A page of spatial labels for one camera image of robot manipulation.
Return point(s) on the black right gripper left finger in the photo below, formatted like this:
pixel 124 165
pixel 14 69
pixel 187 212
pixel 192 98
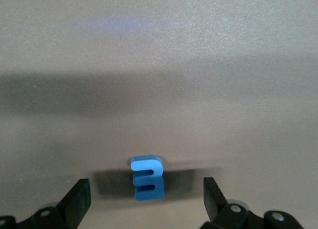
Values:
pixel 77 204

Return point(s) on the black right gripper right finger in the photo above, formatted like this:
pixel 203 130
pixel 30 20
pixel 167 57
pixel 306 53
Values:
pixel 213 204

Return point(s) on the blue small letter m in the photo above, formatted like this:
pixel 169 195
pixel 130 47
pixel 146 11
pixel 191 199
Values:
pixel 146 165

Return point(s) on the brown table cover sheet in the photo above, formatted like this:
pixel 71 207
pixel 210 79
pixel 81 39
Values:
pixel 124 40

